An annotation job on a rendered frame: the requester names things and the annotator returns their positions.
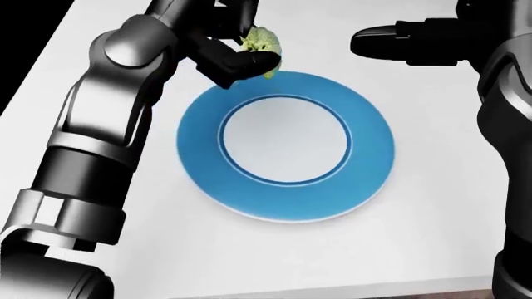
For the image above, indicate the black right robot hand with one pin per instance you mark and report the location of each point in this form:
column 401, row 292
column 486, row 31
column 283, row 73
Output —
column 399, row 43

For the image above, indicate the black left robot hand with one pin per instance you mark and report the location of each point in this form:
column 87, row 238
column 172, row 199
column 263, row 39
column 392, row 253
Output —
column 224, row 53

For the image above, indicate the green broccoli floret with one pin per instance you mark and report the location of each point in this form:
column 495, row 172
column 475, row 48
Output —
column 262, row 42

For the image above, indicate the blue rimmed white plate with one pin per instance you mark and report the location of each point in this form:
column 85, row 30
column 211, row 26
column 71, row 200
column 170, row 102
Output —
column 286, row 146

